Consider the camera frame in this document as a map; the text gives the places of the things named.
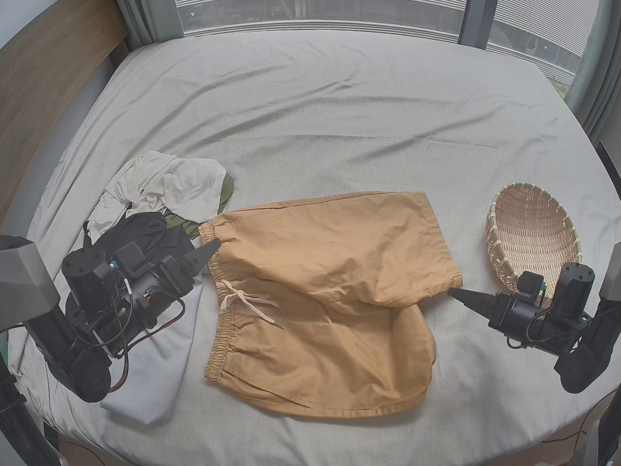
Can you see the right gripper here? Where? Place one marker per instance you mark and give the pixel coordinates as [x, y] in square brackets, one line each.
[512, 316]

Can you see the black garment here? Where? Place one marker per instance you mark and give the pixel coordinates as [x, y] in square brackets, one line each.
[145, 231]

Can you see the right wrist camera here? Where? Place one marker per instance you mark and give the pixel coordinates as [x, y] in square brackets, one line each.
[531, 284]

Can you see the white garment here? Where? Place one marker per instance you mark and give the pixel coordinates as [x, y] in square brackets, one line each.
[184, 187]

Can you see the pale grey garment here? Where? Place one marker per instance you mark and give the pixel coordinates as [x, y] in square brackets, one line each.
[155, 372]

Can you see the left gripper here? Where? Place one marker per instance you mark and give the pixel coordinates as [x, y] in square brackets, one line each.
[167, 284]

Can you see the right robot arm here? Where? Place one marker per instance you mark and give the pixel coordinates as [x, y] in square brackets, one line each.
[582, 357]

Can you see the round woven basket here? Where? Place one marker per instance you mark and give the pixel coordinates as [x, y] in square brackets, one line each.
[529, 231]

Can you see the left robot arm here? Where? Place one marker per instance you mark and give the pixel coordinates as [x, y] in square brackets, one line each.
[29, 284]

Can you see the tan shorts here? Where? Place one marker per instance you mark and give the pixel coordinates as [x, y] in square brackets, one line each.
[330, 284]

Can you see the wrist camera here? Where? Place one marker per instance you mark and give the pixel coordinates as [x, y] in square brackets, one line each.
[531, 284]
[128, 258]

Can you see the green garment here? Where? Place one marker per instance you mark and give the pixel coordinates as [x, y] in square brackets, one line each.
[227, 190]

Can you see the blue-green curtain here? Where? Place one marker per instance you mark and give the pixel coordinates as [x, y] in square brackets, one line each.
[601, 66]
[140, 3]

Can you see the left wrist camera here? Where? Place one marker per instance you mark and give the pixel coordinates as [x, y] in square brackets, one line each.
[128, 258]

